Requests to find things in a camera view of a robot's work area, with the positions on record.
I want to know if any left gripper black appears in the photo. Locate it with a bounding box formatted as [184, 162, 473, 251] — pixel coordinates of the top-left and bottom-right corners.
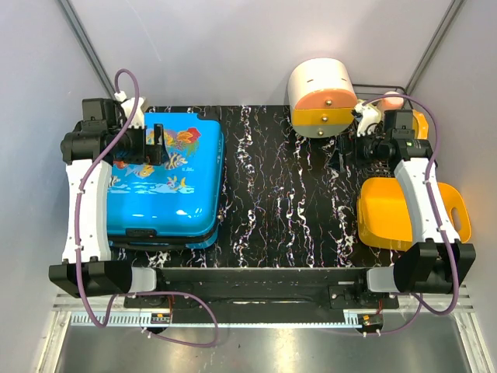
[110, 120, 169, 166]

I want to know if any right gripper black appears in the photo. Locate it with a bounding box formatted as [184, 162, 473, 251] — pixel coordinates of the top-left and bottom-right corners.
[325, 127, 388, 173]

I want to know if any blue fish-print suitcase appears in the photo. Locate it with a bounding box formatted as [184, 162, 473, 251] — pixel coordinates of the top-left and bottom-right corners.
[107, 106, 225, 251]

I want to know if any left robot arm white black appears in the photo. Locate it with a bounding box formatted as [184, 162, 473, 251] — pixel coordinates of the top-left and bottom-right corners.
[48, 92, 168, 308]

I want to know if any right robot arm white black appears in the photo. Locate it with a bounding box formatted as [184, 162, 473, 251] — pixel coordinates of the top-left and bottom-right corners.
[352, 103, 476, 309]

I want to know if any white drawer cabinet with orange drawers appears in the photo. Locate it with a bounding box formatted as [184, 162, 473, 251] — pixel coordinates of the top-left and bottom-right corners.
[287, 58, 357, 138]

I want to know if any black marble pattern mat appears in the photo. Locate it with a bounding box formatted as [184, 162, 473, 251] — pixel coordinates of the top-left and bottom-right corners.
[113, 106, 398, 268]

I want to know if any yellow plastic basket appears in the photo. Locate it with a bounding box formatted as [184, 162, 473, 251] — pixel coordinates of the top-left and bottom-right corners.
[357, 177, 471, 252]

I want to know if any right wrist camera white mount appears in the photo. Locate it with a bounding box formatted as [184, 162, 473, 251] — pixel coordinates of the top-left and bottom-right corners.
[352, 99, 382, 138]

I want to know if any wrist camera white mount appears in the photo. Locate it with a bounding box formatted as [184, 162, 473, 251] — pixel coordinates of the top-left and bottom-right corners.
[352, 99, 382, 138]
[114, 91, 146, 130]

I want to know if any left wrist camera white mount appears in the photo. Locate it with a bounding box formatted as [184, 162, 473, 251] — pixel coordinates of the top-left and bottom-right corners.
[114, 91, 146, 130]

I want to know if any black wire dish rack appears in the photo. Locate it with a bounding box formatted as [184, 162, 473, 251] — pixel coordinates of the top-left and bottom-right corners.
[328, 83, 406, 178]

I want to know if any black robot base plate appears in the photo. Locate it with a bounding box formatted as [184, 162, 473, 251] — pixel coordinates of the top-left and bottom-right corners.
[123, 267, 400, 312]

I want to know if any aluminium rail frame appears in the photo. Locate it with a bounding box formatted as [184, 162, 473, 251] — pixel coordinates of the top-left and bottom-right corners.
[35, 281, 496, 372]

